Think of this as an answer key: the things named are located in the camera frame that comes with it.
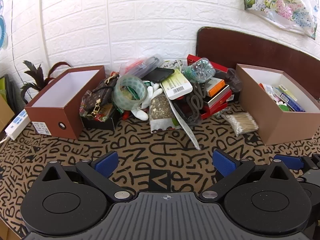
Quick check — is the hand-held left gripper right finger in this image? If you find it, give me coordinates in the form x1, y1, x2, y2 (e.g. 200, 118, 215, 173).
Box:
199, 149, 290, 202

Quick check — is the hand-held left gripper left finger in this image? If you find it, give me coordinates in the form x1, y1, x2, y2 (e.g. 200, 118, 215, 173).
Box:
41, 151, 133, 202

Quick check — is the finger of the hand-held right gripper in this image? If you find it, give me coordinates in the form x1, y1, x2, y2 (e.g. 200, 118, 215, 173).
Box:
274, 154, 304, 172

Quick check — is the light brown cardboard box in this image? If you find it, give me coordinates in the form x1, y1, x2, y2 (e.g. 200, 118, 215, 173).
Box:
235, 64, 320, 146

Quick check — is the black phone case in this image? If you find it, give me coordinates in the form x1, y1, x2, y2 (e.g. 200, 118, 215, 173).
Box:
143, 67, 175, 83

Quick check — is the speckled insole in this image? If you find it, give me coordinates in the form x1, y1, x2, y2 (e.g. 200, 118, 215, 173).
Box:
160, 59, 187, 71

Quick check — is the letter-print covered desktop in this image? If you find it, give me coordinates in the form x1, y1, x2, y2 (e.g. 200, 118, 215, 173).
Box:
0, 100, 320, 240

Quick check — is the small black box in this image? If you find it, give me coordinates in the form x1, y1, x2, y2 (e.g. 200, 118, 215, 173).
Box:
81, 110, 120, 131

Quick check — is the cotton swab packet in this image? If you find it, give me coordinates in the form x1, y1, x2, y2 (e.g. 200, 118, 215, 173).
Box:
221, 112, 259, 137

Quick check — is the blue toothpaste box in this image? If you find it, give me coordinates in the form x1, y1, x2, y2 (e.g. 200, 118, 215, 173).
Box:
279, 92, 306, 112

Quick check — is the red box with grey top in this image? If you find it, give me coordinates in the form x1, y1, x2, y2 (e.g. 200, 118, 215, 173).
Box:
201, 85, 234, 120

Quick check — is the dark brown cardboard box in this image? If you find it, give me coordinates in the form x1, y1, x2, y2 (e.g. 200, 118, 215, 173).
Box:
24, 65, 107, 140

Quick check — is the black box with barcode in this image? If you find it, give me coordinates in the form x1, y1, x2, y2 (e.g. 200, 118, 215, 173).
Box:
229, 90, 242, 103

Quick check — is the clear printed tape roll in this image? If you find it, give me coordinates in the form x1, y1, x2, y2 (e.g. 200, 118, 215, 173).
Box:
112, 75, 148, 110

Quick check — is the brown monogram handbag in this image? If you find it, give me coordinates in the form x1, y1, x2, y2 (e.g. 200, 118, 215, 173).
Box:
85, 76, 119, 117

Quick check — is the orange box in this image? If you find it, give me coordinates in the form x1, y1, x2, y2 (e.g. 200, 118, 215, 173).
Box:
206, 78, 225, 97

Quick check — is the dried mix snack packet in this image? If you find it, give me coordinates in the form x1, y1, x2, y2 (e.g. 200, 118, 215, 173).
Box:
149, 95, 180, 133

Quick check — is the clear plastic cup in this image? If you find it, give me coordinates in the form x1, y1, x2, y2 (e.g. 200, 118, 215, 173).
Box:
225, 68, 243, 92

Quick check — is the white barcode card package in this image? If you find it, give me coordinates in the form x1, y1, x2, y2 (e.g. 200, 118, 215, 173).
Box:
161, 70, 193, 100

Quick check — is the large red box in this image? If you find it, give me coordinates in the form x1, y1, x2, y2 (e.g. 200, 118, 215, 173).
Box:
187, 54, 229, 77

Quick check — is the white power strip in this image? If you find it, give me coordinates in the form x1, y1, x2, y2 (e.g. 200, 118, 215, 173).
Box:
5, 110, 29, 140

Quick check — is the clear plastic pencil case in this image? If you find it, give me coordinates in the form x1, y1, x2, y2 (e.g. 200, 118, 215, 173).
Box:
120, 54, 164, 79

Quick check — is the dark red leafy plant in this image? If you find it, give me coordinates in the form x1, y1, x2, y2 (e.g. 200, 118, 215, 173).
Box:
20, 60, 73, 104

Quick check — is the dark brown wooden board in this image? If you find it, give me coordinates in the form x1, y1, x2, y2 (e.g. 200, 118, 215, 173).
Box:
196, 26, 320, 88

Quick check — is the floral plastic bag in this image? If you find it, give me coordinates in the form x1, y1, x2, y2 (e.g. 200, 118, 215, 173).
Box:
243, 0, 317, 40

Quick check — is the blue wall decoration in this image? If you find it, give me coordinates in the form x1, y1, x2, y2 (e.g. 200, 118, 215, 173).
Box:
0, 0, 8, 53

